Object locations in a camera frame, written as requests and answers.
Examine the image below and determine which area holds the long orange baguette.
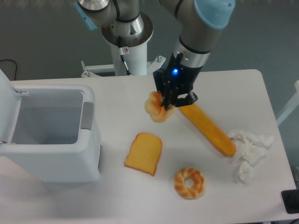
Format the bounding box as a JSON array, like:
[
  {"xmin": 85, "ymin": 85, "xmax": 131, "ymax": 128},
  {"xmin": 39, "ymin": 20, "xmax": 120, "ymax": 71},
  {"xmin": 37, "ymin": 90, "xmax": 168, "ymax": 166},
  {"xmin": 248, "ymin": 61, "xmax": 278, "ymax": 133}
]
[{"xmin": 179, "ymin": 104, "xmax": 235, "ymax": 156}]

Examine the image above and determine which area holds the round twisted bread ring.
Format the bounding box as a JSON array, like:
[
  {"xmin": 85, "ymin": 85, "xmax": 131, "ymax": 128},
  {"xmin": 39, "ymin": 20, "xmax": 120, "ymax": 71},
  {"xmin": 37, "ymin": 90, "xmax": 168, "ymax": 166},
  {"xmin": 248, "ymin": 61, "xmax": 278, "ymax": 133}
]
[
  {"xmin": 144, "ymin": 91, "xmax": 176, "ymax": 123},
  {"xmin": 173, "ymin": 167, "xmax": 206, "ymax": 200}
]

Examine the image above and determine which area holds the white frame at right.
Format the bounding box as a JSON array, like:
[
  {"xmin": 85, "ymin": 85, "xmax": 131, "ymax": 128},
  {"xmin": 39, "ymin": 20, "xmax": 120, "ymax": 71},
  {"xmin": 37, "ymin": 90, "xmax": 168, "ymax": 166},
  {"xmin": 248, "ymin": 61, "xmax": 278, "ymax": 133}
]
[{"xmin": 276, "ymin": 80, "xmax": 299, "ymax": 126}]

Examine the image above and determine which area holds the small crumpled white tissue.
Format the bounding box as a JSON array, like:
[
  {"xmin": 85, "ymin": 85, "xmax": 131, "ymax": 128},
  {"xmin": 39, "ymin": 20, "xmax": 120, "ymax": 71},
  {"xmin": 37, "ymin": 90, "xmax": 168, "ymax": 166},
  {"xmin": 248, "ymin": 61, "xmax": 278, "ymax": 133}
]
[{"xmin": 237, "ymin": 161, "xmax": 255, "ymax": 186}]

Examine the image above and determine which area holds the white trash can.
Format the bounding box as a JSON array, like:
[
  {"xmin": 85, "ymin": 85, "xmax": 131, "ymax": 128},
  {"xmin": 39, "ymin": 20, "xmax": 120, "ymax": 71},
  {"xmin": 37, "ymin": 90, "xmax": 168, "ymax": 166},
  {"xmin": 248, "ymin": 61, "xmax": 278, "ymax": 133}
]
[{"xmin": 0, "ymin": 73, "xmax": 102, "ymax": 182}]

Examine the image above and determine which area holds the large crumpled white tissue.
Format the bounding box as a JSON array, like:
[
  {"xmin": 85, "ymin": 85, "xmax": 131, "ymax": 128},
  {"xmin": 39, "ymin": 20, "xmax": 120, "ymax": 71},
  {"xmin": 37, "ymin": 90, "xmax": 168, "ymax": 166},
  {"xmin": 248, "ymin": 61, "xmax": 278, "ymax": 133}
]
[{"xmin": 227, "ymin": 129, "xmax": 274, "ymax": 165}]

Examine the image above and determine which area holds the black floor cable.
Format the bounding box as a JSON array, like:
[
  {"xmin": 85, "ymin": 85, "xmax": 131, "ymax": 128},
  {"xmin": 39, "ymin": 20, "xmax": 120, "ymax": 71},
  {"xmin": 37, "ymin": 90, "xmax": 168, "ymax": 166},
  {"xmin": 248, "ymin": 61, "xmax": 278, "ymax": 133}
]
[{"xmin": 0, "ymin": 59, "xmax": 18, "ymax": 81}]

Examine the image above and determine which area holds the orange toast slice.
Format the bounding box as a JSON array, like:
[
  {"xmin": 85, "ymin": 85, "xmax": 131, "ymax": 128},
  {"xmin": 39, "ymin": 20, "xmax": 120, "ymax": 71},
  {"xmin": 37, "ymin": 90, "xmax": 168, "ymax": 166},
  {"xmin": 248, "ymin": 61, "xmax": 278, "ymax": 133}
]
[{"xmin": 124, "ymin": 133, "xmax": 162, "ymax": 176}]

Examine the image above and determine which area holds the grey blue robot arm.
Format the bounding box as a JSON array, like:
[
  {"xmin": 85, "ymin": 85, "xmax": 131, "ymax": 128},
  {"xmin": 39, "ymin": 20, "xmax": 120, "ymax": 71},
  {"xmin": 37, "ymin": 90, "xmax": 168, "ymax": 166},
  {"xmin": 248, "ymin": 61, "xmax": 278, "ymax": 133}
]
[{"xmin": 74, "ymin": 0, "xmax": 235, "ymax": 110}]

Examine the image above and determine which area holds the black device at edge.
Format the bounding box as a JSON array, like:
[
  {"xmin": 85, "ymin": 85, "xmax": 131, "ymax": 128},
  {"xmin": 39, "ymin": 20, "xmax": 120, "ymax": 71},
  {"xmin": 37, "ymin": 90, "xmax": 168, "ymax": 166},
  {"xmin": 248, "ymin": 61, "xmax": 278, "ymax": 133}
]
[{"xmin": 281, "ymin": 189, "xmax": 299, "ymax": 214}]

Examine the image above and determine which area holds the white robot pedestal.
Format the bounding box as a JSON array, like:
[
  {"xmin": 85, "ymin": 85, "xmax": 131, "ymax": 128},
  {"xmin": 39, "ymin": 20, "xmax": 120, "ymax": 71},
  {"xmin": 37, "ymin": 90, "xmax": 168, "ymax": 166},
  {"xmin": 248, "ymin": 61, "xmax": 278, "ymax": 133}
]
[{"xmin": 81, "ymin": 12, "xmax": 166, "ymax": 77}]

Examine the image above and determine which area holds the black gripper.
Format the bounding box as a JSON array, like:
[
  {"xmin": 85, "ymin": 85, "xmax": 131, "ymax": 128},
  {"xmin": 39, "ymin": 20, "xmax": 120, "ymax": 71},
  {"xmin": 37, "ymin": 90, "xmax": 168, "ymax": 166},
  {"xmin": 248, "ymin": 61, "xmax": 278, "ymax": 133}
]
[{"xmin": 153, "ymin": 52, "xmax": 201, "ymax": 110}]

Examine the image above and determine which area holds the black cable on pedestal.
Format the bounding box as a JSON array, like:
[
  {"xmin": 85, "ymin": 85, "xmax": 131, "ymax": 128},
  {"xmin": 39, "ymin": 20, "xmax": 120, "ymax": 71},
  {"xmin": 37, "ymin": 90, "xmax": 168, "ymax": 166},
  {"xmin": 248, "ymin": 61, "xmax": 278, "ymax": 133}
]
[{"xmin": 117, "ymin": 36, "xmax": 133, "ymax": 76}]

